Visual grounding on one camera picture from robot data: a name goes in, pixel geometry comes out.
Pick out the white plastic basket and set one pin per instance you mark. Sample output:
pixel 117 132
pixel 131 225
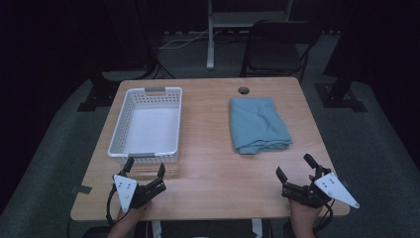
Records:
pixel 148 127

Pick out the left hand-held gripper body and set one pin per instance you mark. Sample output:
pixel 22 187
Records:
pixel 126 191

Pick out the white table leg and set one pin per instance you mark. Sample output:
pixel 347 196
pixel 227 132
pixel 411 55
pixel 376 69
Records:
pixel 257 228
pixel 155 228

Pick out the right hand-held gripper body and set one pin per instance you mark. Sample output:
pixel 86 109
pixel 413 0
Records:
pixel 333 190

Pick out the person's right hand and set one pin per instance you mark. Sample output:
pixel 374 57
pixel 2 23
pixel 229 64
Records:
pixel 303 213

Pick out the black folding chair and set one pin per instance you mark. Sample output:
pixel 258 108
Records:
pixel 280 49

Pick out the dark tape piece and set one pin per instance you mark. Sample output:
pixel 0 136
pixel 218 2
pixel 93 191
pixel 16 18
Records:
pixel 81 189

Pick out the black stand base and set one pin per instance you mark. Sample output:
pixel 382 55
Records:
pixel 99 94
pixel 340 94

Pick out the person's left hand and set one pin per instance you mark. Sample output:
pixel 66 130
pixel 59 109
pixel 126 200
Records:
pixel 133 213

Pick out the white metal stand frame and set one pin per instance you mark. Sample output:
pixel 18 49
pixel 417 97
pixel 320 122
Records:
pixel 210 39

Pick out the light blue cloth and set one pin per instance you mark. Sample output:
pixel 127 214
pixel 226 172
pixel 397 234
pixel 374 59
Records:
pixel 256 127

